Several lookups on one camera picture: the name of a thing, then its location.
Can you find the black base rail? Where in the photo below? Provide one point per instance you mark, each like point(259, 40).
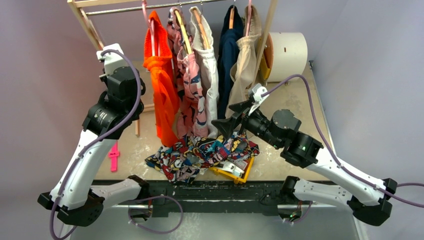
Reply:
point(220, 197)

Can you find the pink hanger under beige shorts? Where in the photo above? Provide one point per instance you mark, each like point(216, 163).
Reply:
point(248, 18)

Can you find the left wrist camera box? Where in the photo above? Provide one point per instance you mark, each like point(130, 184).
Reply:
point(111, 61)

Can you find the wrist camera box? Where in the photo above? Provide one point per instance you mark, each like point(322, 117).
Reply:
point(257, 95)
point(111, 61)

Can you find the wooden clothes rack frame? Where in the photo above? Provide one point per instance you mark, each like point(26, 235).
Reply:
point(86, 30)

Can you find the white shorts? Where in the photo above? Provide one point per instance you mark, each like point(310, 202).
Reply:
point(207, 63)

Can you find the metal hanging rail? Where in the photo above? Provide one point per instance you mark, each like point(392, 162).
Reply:
point(149, 7)

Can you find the white cylindrical drum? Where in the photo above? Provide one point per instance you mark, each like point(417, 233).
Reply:
point(284, 54)

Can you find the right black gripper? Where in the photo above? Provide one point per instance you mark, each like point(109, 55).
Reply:
point(238, 116)

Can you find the navy blue shorts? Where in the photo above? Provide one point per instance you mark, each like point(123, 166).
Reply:
point(228, 52)

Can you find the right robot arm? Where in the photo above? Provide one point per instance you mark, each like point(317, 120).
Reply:
point(352, 189)

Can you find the pink patterned shorts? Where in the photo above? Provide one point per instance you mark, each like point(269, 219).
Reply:
point(192, 119)

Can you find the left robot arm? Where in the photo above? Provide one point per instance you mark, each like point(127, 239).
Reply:
point(73, 200)

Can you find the colourful comic print shorts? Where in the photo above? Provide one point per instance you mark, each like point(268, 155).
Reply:
point(190, 155)

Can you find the beige shorts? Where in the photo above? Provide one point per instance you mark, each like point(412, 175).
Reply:
point(243, 72)

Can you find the yellow plastic bin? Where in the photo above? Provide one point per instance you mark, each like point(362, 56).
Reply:
point(245, 164)

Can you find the pink hanger under orange shorts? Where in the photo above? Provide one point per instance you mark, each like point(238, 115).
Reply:
point(151, 28)

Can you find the white items in bin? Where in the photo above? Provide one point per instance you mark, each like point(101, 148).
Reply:
point(231, 168)

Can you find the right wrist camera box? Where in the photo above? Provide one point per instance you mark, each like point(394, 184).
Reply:
point(257, 95)

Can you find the pink plastic clip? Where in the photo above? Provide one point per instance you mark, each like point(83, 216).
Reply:
point(113, 155)

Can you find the orange wooden hanger navy shorts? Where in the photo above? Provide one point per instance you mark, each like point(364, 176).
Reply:
point(231, 17)

